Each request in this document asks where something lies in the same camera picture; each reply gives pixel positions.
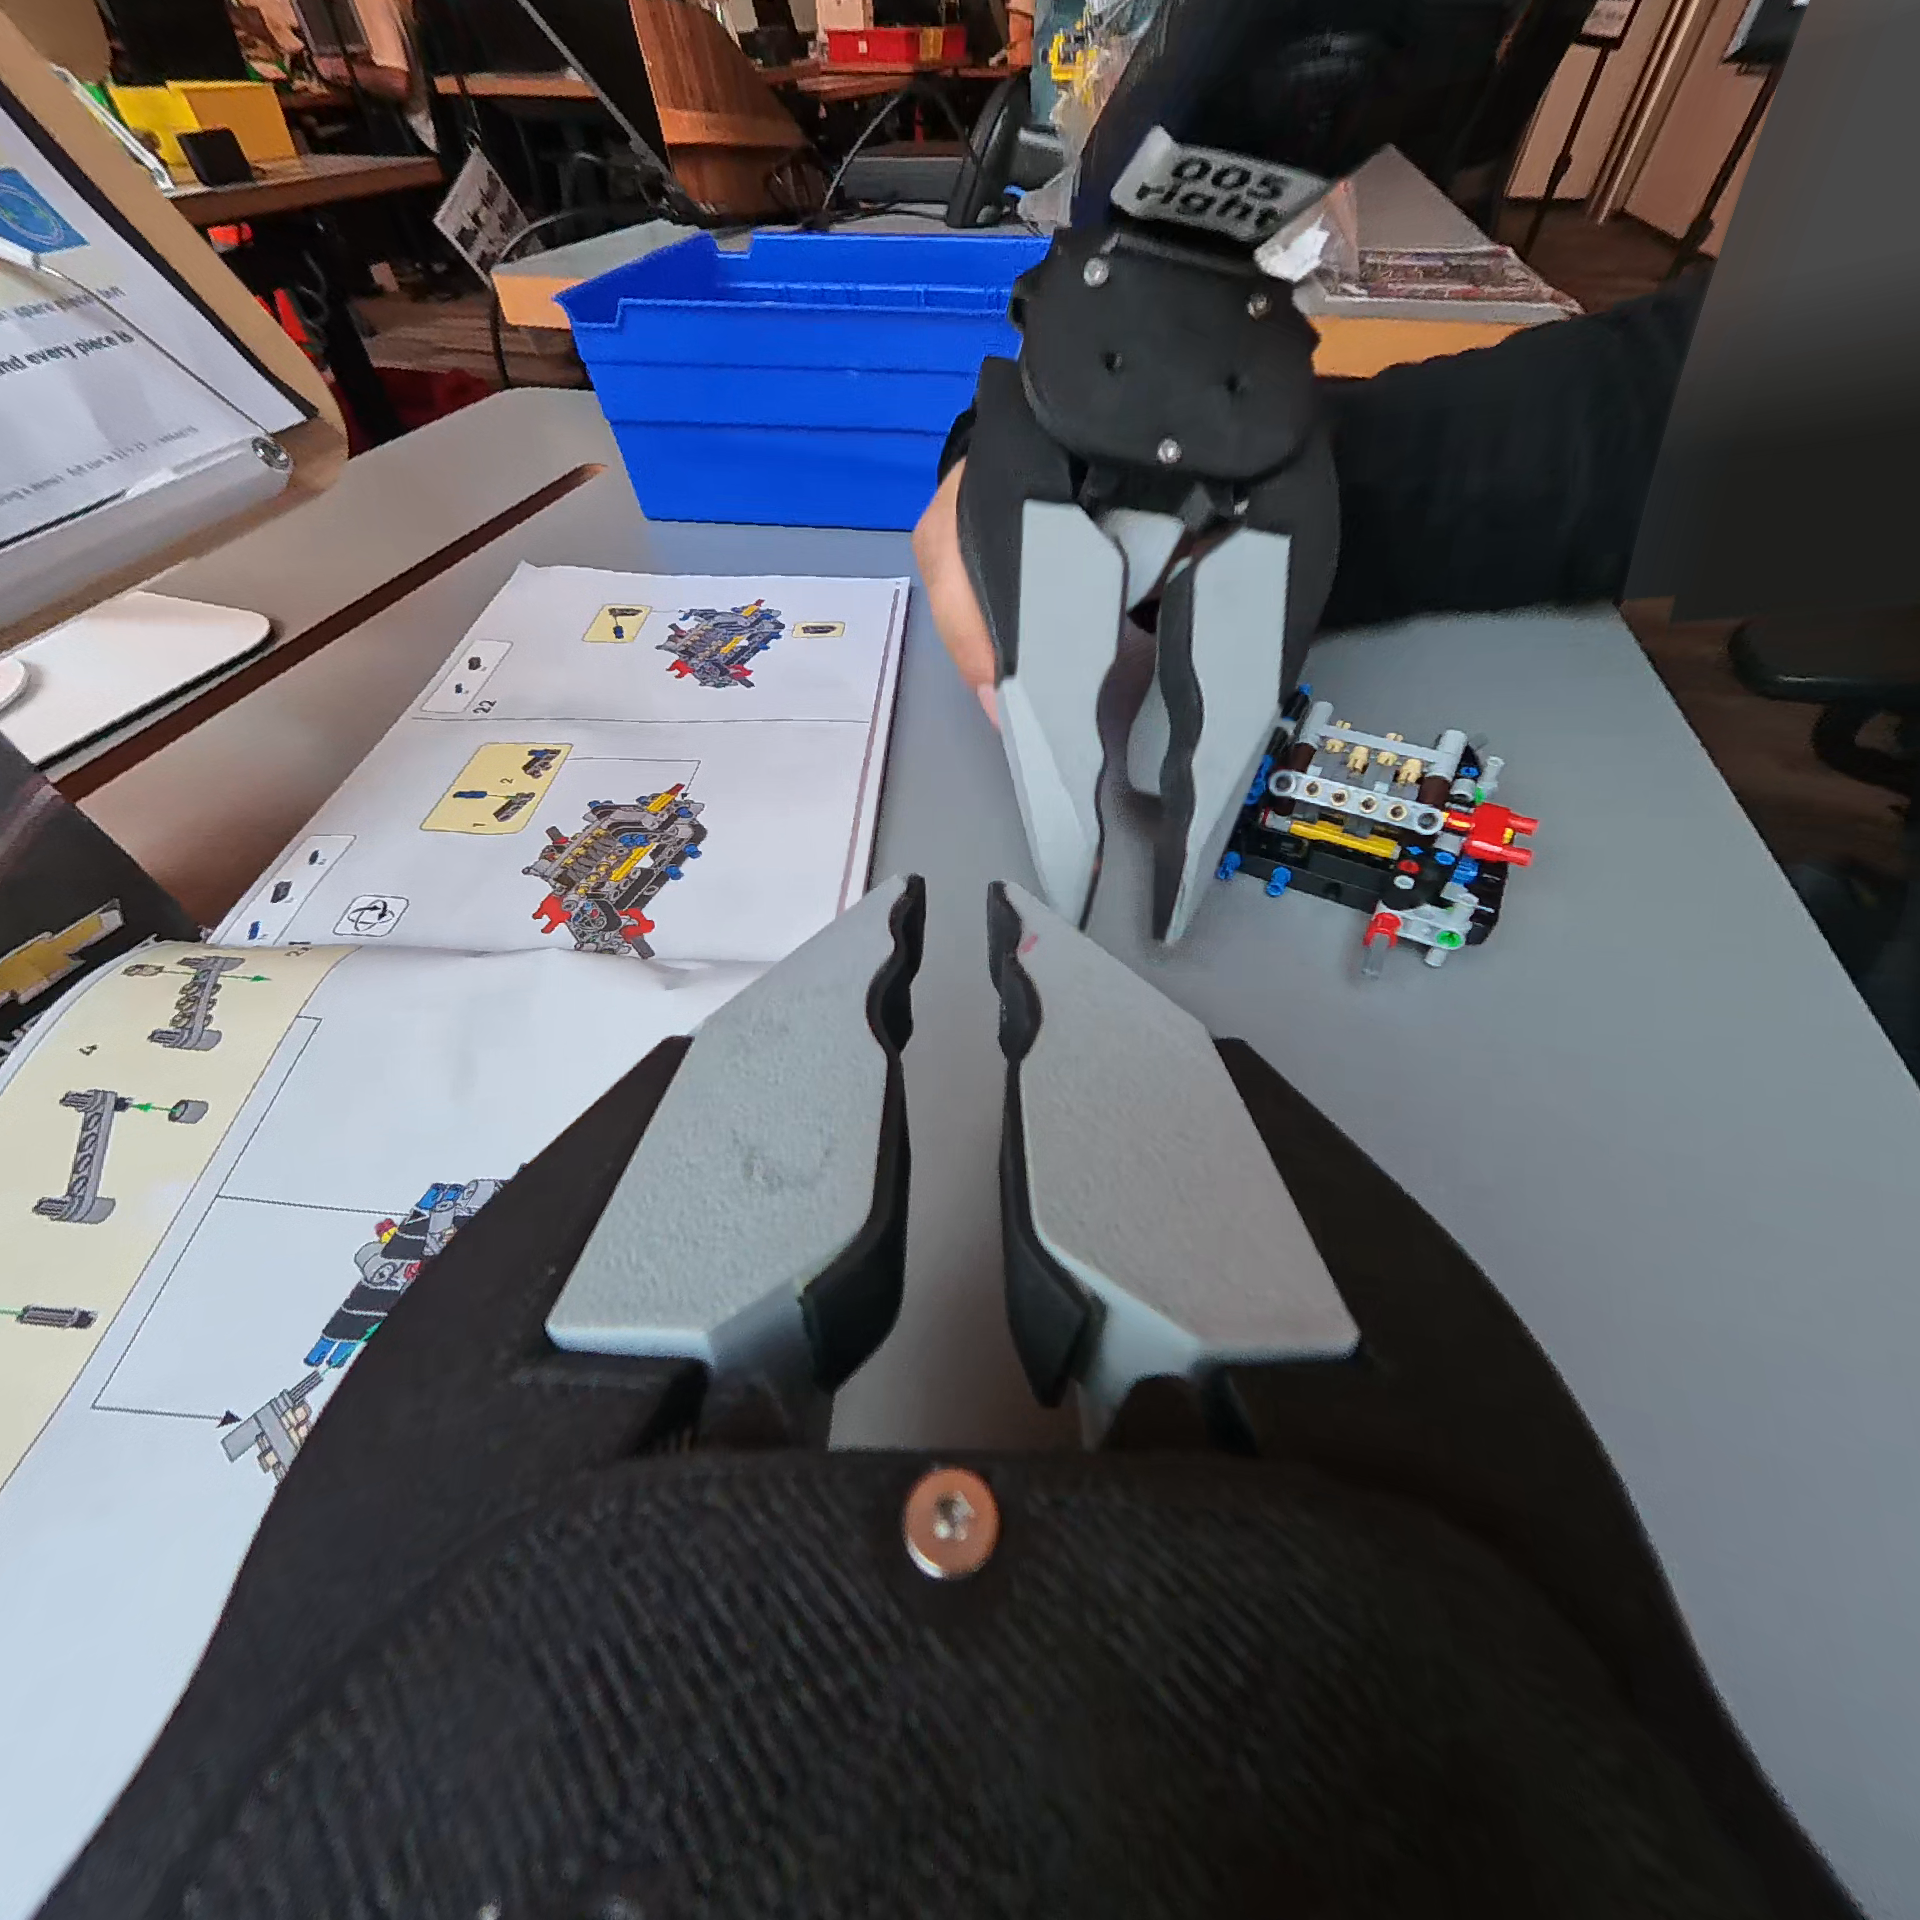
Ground yellow storage bin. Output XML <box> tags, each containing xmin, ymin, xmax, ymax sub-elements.
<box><xmin>105</xmin><ymin>77</ymin><xmax>302</xmax><ymax>184</ymax></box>

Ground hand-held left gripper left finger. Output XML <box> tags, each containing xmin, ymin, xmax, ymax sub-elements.
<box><xmin>544</xmin><ymin>873</ymin><xmax>927</xmax><ymax>1391</ymax></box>

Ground lego set cardboard box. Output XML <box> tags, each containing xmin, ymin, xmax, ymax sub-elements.
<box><xmin>0</xmin><ymin>735</ymin><xmax>203</xmax><ymax>1067</ymax></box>

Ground black curved device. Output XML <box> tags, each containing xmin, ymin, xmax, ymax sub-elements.
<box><xmin>948</xmin><ymin>70</ymin><xmax>1055</xmax><ymax>230</ymax></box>

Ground lego instruction booklet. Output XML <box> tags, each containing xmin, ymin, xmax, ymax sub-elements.
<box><xmin>0</xmin><ymin>561</ymin><xmax>911</xmax><ymax>1502</ymax></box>

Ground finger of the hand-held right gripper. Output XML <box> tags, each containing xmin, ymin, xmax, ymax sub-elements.
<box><xmin>1124</xmin><ymin>517</ymin><xmax>1297</xmax><ymax>951</ymax></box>
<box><xmin>995</xmin><ymin>497</ymin><xmax>1129</xmax><ymax>928</ymax></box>

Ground acrylic framed paper sign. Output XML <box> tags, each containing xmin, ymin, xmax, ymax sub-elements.
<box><xmin>0</xmin><ymin>11</ymin><xmax>349</xmax><ymax>600</ymax></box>

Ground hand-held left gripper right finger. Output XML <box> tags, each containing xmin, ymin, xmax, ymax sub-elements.
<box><xmin>982</xmin><ymin>879</ymin><xmax>1364</xmax><ymax>1415</ymax></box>

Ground black office chair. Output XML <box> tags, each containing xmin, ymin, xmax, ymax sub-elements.
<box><xmin>1725</xmin><ymin>612</ymin><xmax>1920</xmax><ymax>811</ymax></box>

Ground person's right hand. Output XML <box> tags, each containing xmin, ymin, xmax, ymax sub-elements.
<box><xmin>911</xmin><ymin>463</ymin><xmax>1008</xmax><ymax>732</ymax></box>

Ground lego engine assembly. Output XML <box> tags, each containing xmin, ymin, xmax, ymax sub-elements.
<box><xmin>1211</xmin><ymin>680</ymin><xmax>1539</xmax><ymax>980</ymax></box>

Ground person's right forearm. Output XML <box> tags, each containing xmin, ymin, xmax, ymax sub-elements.
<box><xmin>1308</xmin><ymin>276</ymin><xmax>1712</xmax><ymax>636</ymax></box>

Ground white monitor stand base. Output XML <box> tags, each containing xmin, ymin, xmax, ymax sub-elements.
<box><xmin>0</xmin><ymin>590</ymin><xmax>275</xmax><ymax>771</ymax></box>

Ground blue plastic bin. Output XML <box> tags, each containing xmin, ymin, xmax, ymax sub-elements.
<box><xmin>556</xmin><ymin>224</ymin><xmax>1055</xmax><ymax>534</ymax></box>

